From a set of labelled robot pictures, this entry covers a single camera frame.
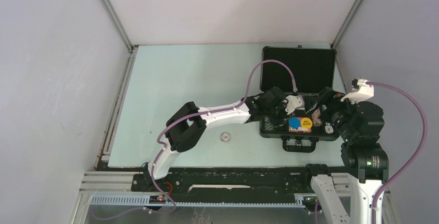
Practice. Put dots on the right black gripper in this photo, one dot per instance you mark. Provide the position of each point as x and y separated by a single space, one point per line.
330 98

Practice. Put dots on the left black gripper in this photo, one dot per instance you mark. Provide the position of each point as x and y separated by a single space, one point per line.
283 116

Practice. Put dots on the blue round button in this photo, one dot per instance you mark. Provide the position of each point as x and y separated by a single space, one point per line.
294 122

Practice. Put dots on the yellow round button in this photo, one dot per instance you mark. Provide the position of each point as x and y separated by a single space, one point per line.
306 123

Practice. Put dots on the grey poker chip stack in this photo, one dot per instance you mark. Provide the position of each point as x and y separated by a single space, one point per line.
225 137

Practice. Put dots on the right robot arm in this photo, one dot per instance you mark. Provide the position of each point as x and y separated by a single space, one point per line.
359 125

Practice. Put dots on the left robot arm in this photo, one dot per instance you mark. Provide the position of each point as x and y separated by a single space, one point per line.
185 128

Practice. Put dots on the black poker set case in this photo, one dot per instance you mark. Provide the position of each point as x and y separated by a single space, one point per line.
313 70

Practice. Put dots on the purple brown chip row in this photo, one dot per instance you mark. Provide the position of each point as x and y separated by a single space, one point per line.
315 116

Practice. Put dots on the green blue chip row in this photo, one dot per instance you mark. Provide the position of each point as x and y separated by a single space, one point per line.
329 129

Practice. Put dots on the red card deck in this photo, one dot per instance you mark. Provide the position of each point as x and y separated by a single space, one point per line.
299 129

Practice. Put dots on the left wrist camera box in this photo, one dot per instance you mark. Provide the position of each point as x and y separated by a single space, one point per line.
294 103

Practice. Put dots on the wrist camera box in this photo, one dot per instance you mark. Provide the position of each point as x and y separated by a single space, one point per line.
294 103
361 91

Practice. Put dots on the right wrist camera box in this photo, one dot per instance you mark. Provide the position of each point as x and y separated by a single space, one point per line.
361 91

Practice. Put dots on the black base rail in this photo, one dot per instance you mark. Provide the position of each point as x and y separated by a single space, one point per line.
241 185

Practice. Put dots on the right aluminium frame post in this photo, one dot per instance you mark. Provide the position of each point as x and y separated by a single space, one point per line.
346 23

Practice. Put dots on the aluminium frame post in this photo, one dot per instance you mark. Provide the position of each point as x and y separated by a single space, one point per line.
346 23
115 20

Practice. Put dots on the left aluminium frame post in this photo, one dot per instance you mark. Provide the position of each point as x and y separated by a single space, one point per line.
115 20

